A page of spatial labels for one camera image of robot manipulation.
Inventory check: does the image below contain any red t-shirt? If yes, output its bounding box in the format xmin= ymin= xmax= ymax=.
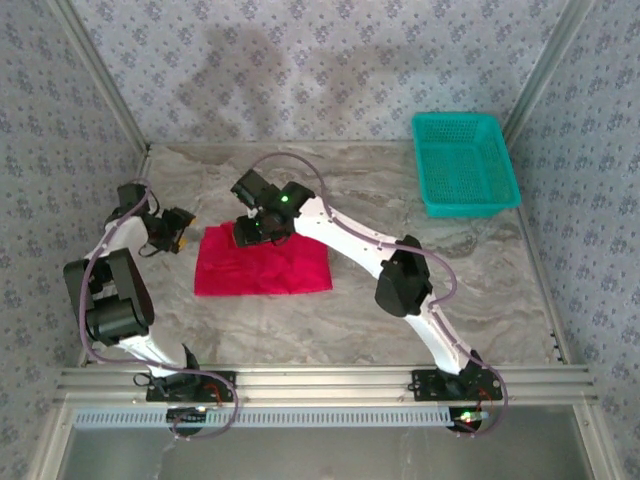
xmin=193 ymin=221 xmax=334 ymax=298

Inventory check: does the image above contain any teal plastic basket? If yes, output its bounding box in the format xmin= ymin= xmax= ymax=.
xmin=411 ymin=111 xmax=523 ymax=219

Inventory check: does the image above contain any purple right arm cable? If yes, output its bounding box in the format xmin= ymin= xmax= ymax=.
xmin=249 ymin=152 xmax=510 ymax=440

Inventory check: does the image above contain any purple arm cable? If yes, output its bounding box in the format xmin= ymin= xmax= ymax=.
xmin=77 ymin=177 xmax=242 ymax=442
xmin=249 ymin=152 xmax=510 ymax=440

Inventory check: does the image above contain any aluminium table side rail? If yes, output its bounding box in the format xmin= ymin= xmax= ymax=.
xmin=514 ymin=204 xmax=574 ymax=369
xmin=77 ymin=143 xmax=154 ymax=369

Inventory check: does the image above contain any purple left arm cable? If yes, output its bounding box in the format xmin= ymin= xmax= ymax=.
xmin=77 ymin=177 xmax=242 ymax=442

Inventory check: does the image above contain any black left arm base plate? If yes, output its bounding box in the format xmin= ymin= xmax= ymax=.
xmin=145 ymin=370 xmax=238 ymax=403

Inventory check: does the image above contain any aluminium frame post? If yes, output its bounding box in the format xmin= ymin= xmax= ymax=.
xmin=501 ymin=0 xmax=599 ymax=141
xmin=49 ymin=0 xmax=151 ymax=151

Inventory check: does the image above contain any aluminium mounting rail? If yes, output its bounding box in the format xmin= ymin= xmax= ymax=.
xmin=52 ymin=364 xmax=600 ymax=405

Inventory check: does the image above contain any grey slotted cable duct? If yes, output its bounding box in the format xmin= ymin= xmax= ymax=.
xmin=73 ymin=405 xmax=455 ymax=430

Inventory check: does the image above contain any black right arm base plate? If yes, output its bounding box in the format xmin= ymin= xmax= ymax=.
xmin=410 ymin=368 xmax=504 ymax=402

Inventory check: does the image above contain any aluminium frame leg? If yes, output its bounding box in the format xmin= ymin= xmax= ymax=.
xmin=27 ymin=403 xmax=76 ymax=480
xmin=572 ymin=403 xmax=624 ymax=480

